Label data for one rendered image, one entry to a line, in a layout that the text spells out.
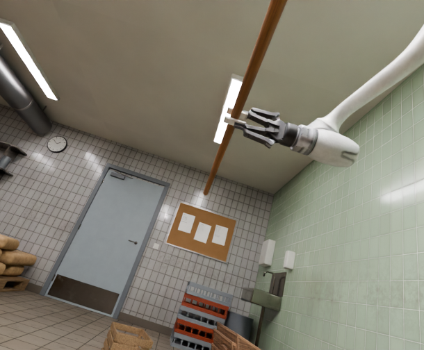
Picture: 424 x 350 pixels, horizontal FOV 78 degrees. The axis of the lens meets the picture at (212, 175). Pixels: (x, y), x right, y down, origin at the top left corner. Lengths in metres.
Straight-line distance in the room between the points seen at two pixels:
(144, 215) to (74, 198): 1.15
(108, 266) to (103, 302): 0.49
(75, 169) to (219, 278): 3.00
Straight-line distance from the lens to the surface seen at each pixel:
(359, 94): 1.05
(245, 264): 4.51
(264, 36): 0.64
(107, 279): 4.43
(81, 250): 4.57
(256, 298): 3.32
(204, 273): 4.38
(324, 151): 0.89
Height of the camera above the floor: 0.66
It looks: 24 degrees up
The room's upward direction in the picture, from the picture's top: 18 degrees clockwise
